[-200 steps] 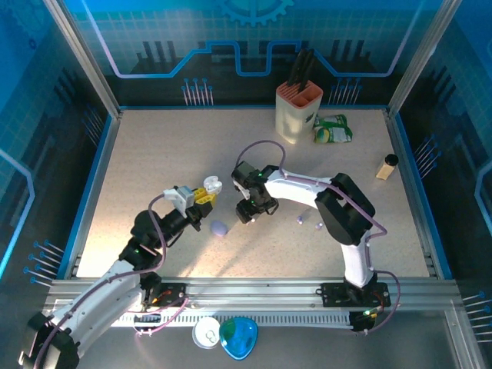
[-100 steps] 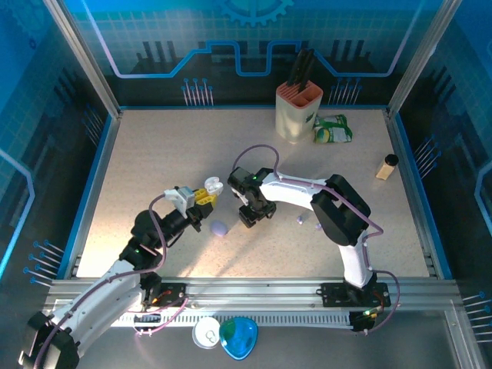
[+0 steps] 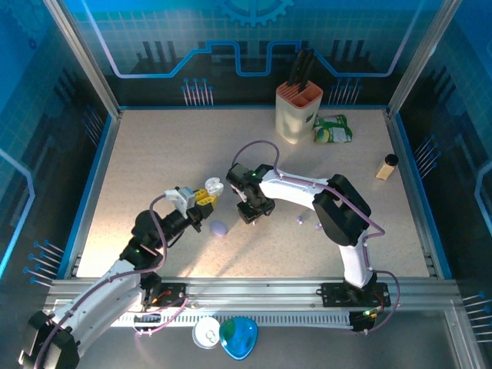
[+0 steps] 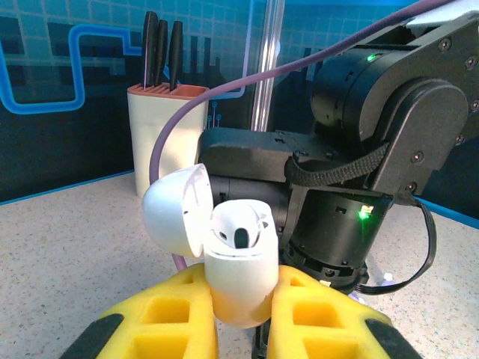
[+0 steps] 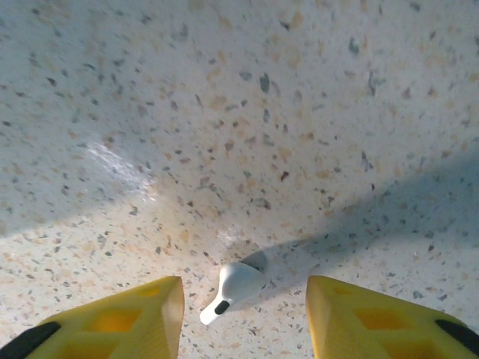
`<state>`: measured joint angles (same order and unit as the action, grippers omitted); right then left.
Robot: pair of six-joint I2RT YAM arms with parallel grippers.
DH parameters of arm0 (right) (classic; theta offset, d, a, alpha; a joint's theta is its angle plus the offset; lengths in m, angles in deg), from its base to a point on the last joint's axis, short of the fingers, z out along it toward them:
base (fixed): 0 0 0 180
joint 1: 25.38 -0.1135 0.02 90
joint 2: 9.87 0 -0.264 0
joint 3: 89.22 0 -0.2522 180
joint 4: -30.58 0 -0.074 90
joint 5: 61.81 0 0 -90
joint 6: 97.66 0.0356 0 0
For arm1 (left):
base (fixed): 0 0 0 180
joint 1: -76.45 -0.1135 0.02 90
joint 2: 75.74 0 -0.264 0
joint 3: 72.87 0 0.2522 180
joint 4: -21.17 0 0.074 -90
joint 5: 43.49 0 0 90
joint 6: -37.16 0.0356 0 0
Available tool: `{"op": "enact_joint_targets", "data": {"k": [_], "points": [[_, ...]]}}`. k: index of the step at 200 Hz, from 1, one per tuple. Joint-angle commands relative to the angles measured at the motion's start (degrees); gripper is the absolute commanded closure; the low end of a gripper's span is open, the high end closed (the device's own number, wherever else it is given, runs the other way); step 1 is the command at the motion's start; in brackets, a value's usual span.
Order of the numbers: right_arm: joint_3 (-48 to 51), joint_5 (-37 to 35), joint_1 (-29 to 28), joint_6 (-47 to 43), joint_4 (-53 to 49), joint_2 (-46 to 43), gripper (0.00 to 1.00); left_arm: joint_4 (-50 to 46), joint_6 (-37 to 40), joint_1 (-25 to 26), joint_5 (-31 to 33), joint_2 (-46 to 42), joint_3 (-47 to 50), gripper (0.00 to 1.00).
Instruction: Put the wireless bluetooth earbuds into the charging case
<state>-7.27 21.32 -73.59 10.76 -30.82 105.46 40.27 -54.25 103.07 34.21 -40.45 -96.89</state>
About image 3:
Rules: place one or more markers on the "green snack bag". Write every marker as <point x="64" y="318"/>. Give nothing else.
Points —
<point x="332" y="130"/>

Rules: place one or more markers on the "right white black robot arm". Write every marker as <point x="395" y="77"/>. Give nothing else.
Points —
<point x="288" y="190"/>

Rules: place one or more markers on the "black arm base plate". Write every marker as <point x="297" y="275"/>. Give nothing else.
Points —
<point x="175" y="288"/>
<point x="334" y="294"/>

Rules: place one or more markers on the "cream knife block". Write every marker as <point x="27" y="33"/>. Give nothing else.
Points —
<point x="294" y="119"/>

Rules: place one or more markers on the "blue heart-shaped container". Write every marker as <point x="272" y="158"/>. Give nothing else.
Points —
<point x="238" y="338"/>

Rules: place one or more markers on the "aluminium frame post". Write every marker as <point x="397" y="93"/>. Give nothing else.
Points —
<point x="420" y="57"/>
<point x="87" y="57"/>

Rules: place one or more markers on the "white earbud charging case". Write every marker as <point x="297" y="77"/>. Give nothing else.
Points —
<point x="214" y="186"/>

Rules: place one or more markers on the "aluminium table rail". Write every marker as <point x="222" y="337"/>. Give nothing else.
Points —
<point x="250" y="286"/>

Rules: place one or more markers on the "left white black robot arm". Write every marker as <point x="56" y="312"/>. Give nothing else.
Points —
<point x="107" y="300"/>

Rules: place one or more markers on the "black capped spice bottle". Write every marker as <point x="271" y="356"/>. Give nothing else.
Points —
<point x="385" y="169"/>

